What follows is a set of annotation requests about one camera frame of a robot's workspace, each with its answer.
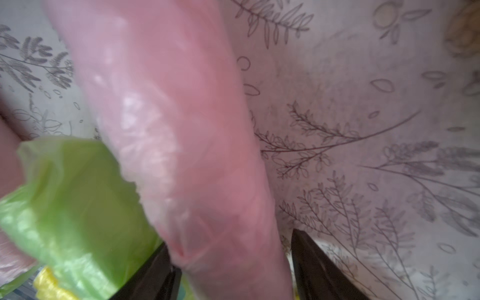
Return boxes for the green trash bag roll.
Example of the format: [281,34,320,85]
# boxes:
[8,136,161,300]

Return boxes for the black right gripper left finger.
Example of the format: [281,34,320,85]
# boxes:
[110,243,182,300]

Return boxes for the pink trash bag roll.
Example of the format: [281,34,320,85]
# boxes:
[1,120,36,286]
[44,1,293,300]

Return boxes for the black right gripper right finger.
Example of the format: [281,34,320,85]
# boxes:
[291,229,368,300]

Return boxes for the yellow trash bag roll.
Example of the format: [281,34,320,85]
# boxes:
[33,266,80,300]

